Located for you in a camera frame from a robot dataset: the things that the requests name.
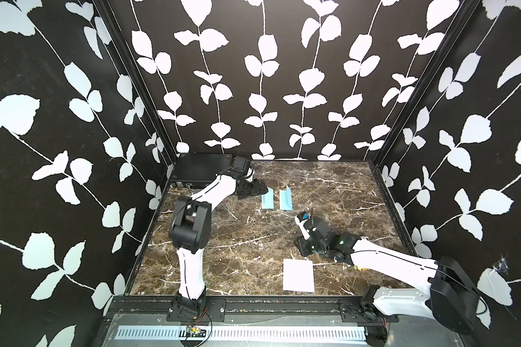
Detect light blue square paper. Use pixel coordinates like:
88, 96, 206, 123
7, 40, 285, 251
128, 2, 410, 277
279, 186, 293, 211

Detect black aluminium briefcase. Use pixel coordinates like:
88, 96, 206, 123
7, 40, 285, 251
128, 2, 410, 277
169, 153, 234, 190

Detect white square paper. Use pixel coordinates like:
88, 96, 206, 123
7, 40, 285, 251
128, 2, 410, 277
283, 259, 315, 294

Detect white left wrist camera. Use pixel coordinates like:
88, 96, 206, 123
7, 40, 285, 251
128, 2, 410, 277
243, 167, 255, 182

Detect pale blue square paper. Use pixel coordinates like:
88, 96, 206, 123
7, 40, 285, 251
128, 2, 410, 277
261, 189, 274, 210

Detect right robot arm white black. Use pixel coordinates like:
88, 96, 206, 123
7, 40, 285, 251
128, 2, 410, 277
295, 212, 489, 335

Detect white perforated cable duct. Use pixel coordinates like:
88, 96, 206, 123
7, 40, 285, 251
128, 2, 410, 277
114, 325, 366, 344

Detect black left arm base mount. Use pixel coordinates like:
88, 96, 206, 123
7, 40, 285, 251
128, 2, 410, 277
166, 296, 227, 322

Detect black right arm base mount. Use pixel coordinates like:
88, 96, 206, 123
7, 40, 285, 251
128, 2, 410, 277
338, 297, 399, 326

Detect small circuit board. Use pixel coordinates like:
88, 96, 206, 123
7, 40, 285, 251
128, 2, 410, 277
180, 327, 208, 340

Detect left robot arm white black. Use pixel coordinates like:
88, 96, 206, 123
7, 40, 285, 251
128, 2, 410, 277
169, 156, 269, 312

